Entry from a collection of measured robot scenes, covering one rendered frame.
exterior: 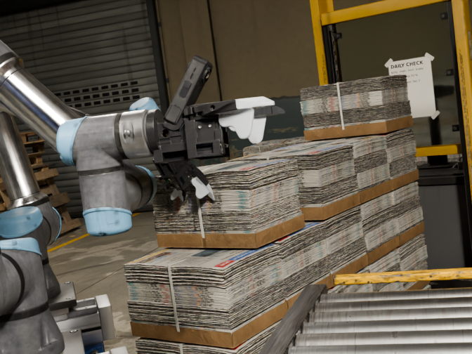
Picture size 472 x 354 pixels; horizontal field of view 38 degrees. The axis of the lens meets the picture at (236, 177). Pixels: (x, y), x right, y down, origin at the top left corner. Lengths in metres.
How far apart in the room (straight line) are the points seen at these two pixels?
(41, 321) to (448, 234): 2.50
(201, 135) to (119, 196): 0.17
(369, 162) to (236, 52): 6.62
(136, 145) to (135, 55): 8.55
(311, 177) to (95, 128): 1.30
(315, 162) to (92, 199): 1.28
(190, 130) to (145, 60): 8.51
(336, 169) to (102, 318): 0.99
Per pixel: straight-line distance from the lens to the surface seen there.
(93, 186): 1.12
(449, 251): 3.56
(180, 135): 1.09
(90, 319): 1.88
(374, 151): 2.70
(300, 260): 2.20
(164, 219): 2.18
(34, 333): 1.37
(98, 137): 1.11
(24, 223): 1.84
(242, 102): 1.02
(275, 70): 9.04
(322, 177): 2.33
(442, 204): 3.52
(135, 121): 1.09
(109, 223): 1.12
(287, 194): 2.15
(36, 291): 1.37
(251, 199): 1.98
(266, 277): 2.02
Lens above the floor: 1.23
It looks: 5 degrees down
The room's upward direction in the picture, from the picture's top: 8 degrees counter-clockwise
